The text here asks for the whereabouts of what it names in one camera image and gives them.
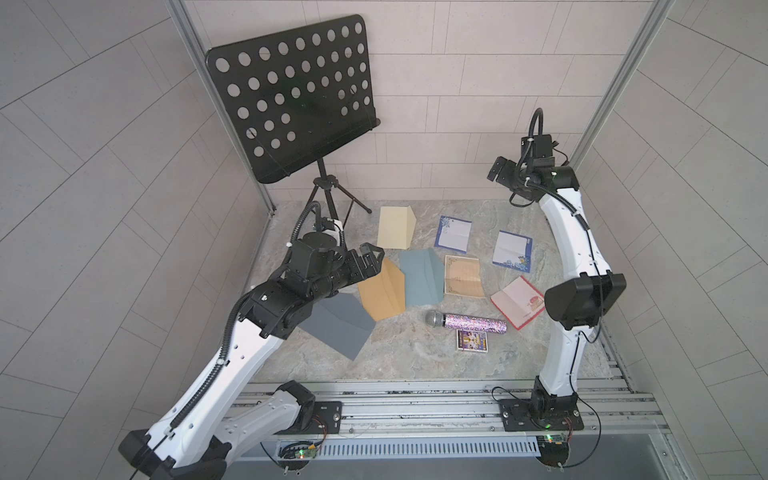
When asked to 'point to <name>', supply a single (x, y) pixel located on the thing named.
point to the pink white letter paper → (520, 302)
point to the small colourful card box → (472, 340)
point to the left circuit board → (296, 455)
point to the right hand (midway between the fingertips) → (500, 172)
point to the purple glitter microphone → (437, 319)
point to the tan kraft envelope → (384, 294)
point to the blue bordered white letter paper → (513, 251)
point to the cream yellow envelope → (396, 227)
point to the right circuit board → (553, 449)
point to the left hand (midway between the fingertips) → (378, 256)
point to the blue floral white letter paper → (453, 234)
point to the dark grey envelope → (339, 322)
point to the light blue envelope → (424, 276)
